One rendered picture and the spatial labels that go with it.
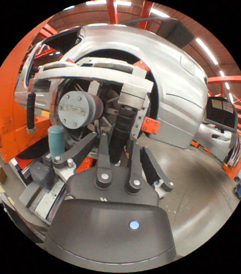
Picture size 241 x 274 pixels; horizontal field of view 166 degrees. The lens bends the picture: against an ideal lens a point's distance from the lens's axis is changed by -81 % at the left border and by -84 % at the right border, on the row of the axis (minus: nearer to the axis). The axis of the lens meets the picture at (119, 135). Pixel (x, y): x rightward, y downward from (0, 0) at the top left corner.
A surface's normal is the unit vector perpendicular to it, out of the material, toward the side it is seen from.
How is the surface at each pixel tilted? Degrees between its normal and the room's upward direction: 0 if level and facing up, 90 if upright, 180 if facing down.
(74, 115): 90
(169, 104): 90
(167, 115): 90
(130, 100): 90
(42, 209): 0
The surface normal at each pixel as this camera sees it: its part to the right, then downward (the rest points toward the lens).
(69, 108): -0.03, 0.34
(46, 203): 0.28, -0.90
